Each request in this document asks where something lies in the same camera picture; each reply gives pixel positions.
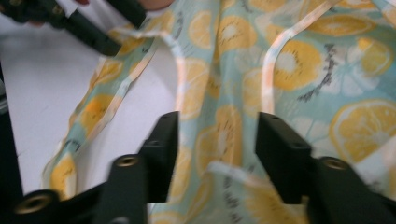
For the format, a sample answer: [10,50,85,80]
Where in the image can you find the lemon print cloth bag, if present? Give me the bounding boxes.
[41,0,396,224]

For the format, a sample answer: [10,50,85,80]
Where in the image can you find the white board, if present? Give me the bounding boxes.
[0,0,188,216]

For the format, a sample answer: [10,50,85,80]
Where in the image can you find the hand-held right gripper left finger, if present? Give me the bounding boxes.
[137,111,180,204]

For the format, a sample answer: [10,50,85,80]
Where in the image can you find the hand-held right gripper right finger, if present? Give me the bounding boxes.
[254,111,313,205]

